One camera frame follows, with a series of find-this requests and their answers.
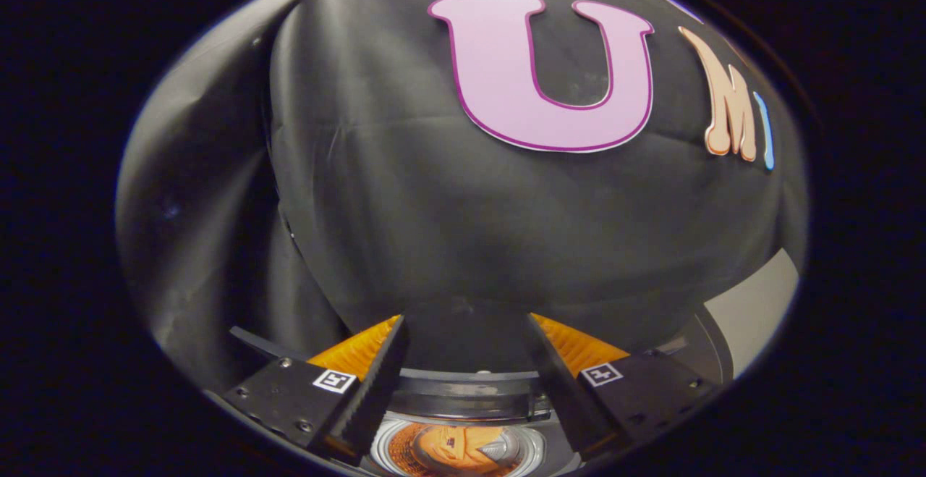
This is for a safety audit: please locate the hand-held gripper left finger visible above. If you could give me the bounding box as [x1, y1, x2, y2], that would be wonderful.
[221, 315, 410, 465]

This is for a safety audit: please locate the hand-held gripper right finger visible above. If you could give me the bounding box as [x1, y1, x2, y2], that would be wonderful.
[526, 312, 718, 462]

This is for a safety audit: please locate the orange polo shirt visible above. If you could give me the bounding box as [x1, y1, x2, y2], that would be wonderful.
[407, 424, 523, 475]

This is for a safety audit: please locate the black backdrop cloth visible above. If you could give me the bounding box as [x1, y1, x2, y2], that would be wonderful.
[116, 0, 810, 391]

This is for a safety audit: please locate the beige cabinet with grey frame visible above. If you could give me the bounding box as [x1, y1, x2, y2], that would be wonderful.
[651, 248, 802, 385]

